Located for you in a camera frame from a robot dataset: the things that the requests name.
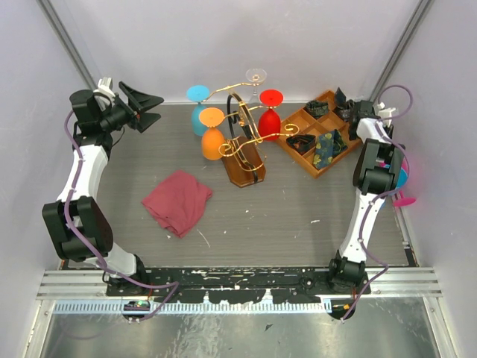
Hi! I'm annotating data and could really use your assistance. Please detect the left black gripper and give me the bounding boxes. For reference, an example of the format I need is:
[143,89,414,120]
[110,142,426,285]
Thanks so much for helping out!
[99,82,165,133]

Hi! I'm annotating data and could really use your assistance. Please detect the blue wine glass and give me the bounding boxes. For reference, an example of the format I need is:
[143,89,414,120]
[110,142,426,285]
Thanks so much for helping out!
[186,85,209,136]
[381,163,408,192]

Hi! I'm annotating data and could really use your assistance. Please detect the pink wine glass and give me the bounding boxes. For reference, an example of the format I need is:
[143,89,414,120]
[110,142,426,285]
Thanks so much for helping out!
[393,159,417,208]

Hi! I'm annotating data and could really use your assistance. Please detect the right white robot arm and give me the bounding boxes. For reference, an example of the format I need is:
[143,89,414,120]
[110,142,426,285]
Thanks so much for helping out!
[326,103,404,294]

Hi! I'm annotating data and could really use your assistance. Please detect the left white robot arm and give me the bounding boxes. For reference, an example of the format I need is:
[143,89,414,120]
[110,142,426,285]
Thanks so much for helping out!
[42,78,164,295]

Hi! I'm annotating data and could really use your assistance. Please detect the orange wine glass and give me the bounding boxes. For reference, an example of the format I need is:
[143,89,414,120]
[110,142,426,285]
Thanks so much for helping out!
[199,107,225,160]

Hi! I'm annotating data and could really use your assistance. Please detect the clear wine glass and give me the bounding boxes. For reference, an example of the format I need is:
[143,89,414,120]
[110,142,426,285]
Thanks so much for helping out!
[245,68,267,99]

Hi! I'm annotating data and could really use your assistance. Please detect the red wine glass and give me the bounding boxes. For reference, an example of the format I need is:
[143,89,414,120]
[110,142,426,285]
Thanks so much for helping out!
[258,89,283,141]

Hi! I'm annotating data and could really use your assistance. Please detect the dark red cloth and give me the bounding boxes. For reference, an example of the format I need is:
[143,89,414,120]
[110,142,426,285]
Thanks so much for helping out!
[142,170,212,238]

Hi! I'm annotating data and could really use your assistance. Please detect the black rolled tie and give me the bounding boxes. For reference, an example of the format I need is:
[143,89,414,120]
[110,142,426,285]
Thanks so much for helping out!
[286,134,316,155]

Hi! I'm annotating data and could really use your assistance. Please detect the dark green rolled tie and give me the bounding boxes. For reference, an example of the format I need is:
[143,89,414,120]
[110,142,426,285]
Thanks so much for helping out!
[305,100,329,119]

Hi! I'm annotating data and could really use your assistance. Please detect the wooden compartment tray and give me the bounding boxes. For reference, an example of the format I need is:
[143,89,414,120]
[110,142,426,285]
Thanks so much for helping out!
[275,90,362,178]

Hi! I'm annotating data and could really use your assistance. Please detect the blue floral folded tie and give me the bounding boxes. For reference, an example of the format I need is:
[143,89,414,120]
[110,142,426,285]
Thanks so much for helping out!
[312,130,348,170]

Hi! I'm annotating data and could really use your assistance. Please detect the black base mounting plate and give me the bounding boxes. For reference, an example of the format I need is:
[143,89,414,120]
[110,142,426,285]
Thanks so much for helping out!
[102,266,366,304]

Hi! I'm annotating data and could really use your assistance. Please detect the dark patterned rolled tie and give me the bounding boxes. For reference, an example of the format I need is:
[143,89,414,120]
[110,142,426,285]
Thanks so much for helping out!
[333,87,357,122]

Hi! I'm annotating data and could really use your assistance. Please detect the gold wire wine glass rack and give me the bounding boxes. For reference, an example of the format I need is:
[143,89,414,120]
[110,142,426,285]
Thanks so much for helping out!
[203,82,299,188]

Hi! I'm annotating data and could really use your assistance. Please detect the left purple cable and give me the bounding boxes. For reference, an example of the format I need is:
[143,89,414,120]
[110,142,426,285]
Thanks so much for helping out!
[63,110,180,321]

